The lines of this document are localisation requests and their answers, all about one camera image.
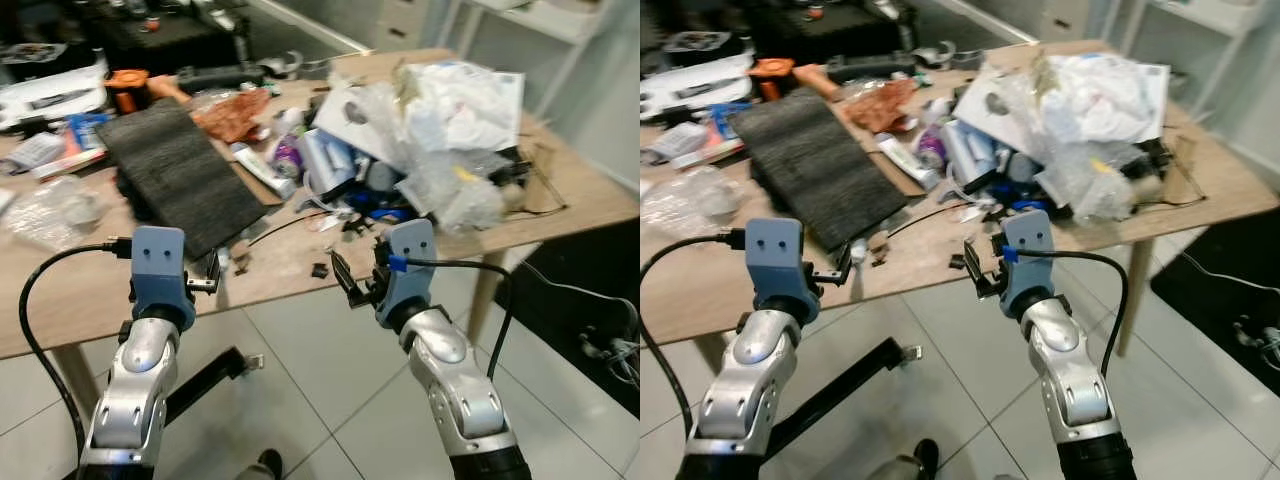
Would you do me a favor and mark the black ribbed foam panel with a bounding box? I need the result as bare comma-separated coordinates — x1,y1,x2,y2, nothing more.
733,88,910,252
97,98,270,261

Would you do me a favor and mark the light wooden table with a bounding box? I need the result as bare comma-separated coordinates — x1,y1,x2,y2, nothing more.
0,48,641,359
640,40,1280,347

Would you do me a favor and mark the white squeeze tube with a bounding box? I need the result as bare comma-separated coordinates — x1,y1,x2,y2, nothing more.
877,133,942,192
231,143,297,200

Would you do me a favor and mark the purple small bottle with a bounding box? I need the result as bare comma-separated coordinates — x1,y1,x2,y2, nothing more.
272,135,304,178
915,125,950,170

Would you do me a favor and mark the white paper dark blot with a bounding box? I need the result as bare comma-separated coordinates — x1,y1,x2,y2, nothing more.
954,70,1047,153
314,80,403,163

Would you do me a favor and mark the clear crumpled plastic bag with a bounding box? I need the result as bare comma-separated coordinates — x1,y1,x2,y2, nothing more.
640,167,747,241
4,178,103,248

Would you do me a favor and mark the brown crumpled wrapper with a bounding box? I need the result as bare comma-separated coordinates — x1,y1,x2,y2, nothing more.
193,88,272,143
844,78,920,134

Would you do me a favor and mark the white crumpled plastic bag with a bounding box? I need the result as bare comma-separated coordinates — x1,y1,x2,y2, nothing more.
1040,52,1171,143
398,60,526,153

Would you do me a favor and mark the blue printed packet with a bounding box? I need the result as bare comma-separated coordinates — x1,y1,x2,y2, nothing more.
707,100,754,143
64,112,113,153

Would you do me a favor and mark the robot left leg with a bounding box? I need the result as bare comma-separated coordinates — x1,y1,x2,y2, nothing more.
234,449,284,480
866,438,942,480

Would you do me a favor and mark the black floor mat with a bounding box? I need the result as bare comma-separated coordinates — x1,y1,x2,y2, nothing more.
1150,208,1280,399
498,218,641,413

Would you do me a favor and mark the black long tool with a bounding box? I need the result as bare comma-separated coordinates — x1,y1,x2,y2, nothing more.
824,52,917,85
178,62,267,93

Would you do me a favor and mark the orange plastic part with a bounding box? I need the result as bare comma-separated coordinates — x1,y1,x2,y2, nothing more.
748,57,797,103
104,68,153,113

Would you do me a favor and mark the white flat box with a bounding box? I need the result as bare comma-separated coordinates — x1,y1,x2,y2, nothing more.
640,62,753,118
0,72,109,129

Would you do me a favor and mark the white shelf unit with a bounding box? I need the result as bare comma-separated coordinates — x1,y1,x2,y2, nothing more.
440,0,623,113
1108,0,1273,103

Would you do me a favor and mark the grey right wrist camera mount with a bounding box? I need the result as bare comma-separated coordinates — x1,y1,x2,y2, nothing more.
375,218,439,323
1000,208,1057,317

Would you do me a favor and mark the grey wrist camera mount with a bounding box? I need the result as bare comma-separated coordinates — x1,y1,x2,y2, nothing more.
745,220,814,327
130,226,193,313
375,218,439,323
1000,208,1057,317

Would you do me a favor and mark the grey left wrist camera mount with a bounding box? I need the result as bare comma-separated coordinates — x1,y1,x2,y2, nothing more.
745,220,814,327
130,226,193,313

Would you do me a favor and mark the black metal dolly frame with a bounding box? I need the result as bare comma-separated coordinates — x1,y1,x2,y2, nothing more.
163,346,264,425
768,338,922,463

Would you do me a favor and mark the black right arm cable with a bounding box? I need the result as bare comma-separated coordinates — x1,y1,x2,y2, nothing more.
1014,247,1130,377
404,257,517,381

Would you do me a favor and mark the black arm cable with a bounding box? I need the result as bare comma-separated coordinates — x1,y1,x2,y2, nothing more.
640,228,749,441
404,257,517,381
1014,247,1130,377
19,238,134,463

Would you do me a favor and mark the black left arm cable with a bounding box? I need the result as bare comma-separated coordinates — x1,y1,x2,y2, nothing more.
19,238,134,463
640,228,749,441

